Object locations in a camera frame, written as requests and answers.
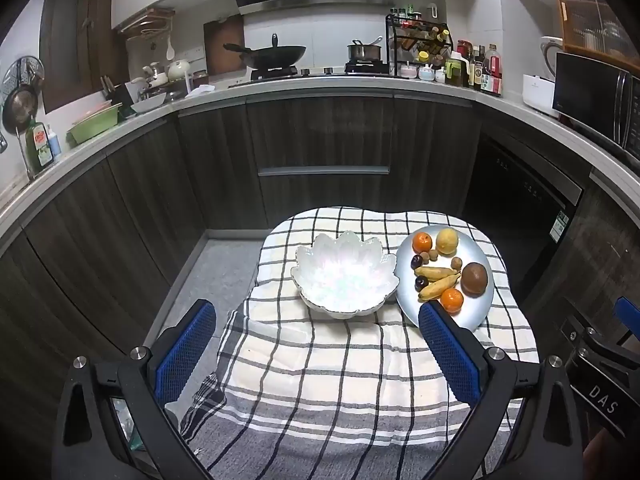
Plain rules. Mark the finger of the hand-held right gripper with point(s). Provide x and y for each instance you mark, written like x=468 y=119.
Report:
x=580 y=337
x=629 y=312

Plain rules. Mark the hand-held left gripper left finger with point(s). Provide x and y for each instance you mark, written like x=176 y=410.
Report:
x=185 y=355

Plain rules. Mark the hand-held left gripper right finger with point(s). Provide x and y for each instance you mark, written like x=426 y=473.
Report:
x=450 y=355

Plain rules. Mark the grey-blue round plate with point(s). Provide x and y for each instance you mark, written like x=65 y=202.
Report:
x=475 y=310

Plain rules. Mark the orange mandarin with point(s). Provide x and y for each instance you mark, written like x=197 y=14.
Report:
x=422 y=242
x=452 y=300

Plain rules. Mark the small yellow banana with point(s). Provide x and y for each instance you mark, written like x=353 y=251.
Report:
x=437 y=273
x=439 y=287

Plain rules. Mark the dark purple plum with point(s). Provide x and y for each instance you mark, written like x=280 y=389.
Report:
x=416 y=261
x=421 y=283

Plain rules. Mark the brown kiwi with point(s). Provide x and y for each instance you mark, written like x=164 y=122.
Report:
x=474 y=279

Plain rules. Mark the yellow lemon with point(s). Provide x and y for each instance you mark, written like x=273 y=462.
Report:
x=446 y=241

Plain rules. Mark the white lotus-shaped bowl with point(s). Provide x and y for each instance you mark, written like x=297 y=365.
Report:
x=340 y=275

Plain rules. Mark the black white checked cloth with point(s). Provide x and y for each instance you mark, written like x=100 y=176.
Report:
x=325 y=370

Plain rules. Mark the black built-in dishwasher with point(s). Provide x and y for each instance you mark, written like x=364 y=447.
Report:
x=510 y=195

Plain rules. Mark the black microwave oven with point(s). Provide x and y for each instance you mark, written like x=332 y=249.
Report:
x=585 y=90

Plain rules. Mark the white countertop appliance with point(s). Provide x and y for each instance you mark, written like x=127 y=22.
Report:
x=537 y=92

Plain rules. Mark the blue white bottle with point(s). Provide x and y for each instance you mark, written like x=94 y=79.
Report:
x=54 y=147

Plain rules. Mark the green plastic basin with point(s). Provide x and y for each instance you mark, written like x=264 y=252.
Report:
x=92 y=127

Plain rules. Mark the white ceramic bowl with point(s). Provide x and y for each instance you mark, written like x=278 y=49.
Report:
x=147 y=104

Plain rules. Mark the green dish soap bottle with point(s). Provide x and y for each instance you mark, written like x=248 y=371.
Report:
x=40 y=145

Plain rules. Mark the dark wood base cabinets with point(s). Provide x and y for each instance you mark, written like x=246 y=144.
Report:
x=320 y=130

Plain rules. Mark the black knife block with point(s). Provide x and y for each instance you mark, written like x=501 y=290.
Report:
x=120 y=95

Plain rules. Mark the white electric kettle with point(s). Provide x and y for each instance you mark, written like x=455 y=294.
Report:
x=547 y=55

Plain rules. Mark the red label sauce bottle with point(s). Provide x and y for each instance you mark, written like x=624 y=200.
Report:
x=492 y=72

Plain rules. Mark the green-lid oil jug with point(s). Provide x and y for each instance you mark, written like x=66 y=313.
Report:
x=455 y=72

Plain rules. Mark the dark soy sauce bottle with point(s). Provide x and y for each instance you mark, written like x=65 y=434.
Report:
x=479 y=72

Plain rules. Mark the white teapot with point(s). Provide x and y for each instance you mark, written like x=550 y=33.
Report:
x=178 y=70

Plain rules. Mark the pink seasoning jar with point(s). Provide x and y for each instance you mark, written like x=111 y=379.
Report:
x=408 y=71

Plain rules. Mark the wooden glass-door cabinet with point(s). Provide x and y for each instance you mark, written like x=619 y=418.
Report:
x=590 y=15

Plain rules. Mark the white spatula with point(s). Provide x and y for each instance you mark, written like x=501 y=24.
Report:
x=170 y=50

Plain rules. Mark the black gas stove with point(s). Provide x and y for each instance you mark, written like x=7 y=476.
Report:
x=320 y=72

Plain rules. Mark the steel saucepan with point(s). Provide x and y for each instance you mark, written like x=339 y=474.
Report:
x=364 y=52

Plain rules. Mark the black wok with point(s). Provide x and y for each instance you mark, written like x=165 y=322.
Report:
x=280 y=55

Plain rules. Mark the wooden cutting board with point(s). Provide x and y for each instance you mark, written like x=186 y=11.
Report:
x=220 y=40

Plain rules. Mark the black spice rack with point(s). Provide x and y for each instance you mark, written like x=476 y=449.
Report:
x=415 y=35

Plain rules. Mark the dark wooden door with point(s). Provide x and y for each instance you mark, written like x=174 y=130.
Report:
x=75 y=35

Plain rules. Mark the wooden wall rack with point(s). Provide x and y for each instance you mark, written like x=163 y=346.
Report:
x=147 y=22

